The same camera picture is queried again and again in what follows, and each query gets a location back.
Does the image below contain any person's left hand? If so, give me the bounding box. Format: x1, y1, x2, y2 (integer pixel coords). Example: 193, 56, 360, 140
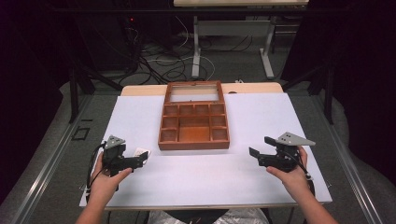
89, 151, 134, 207

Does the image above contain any white table mat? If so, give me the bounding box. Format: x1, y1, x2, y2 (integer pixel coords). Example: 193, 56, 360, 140
78, 92, 333, 209

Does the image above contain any metal floor rail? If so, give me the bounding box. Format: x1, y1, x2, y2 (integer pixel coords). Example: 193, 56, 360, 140
11, 94, 93, 224
313, 94, 386, 224

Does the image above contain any person's right hand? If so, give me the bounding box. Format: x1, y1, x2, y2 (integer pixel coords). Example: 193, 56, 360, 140
265, 145, 310, 203

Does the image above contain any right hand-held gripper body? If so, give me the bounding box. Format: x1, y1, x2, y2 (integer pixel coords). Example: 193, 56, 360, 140
257, 132, 317, 174

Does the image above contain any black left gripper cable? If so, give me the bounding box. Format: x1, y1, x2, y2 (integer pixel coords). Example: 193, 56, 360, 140
85, 141, 107, 203

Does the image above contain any black power strip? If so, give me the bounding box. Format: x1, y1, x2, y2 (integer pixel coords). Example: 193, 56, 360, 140
123, 16, 140, 48

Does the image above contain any white metal desk frame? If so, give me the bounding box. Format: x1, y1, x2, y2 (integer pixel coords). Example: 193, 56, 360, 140
173, 0, 310, 80

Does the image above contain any black metal stand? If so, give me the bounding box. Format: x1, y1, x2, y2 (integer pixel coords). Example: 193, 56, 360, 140
282, 61, 337, 126
67, 61, 124, 124

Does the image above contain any small white packet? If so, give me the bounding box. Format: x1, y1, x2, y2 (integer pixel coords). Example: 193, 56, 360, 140
133, 147, 152, 159

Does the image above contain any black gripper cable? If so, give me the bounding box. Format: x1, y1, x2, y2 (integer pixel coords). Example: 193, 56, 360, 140
287, 150, 316, 198
85, 141, 107, 203

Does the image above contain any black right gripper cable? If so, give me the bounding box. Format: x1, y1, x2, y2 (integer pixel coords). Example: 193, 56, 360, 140
287, 150, 316, 198

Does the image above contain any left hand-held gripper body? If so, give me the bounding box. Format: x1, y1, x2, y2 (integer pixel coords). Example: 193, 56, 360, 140
102, 134, 139, 177

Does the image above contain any tangle of floor cables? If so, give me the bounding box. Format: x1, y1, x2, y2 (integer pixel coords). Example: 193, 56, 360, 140
118, 15, 254, 86

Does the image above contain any wooden compartment box with lid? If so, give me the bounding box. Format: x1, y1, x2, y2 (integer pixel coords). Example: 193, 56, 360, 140
157, 80, 231, 151

